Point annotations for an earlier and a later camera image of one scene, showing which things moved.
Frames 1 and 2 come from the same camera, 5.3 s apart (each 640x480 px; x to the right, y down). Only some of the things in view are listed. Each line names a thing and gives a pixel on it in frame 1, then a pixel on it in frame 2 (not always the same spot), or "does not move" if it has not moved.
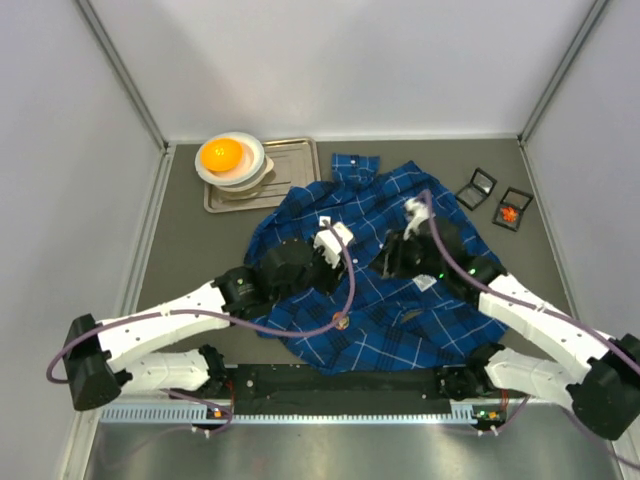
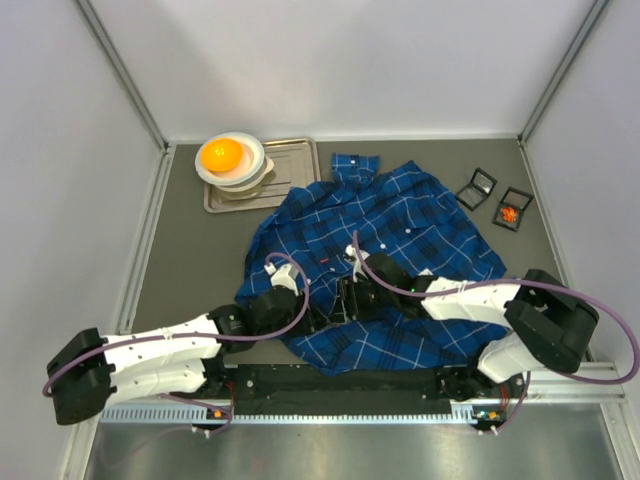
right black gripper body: (392, 257) to (351, 295)
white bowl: (248, 168) does not move
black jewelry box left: (479, 189) does not move
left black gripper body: (327, 273) to (316, 316)
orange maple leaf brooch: (509, 213) does not move
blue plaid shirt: (365, 322) does not move
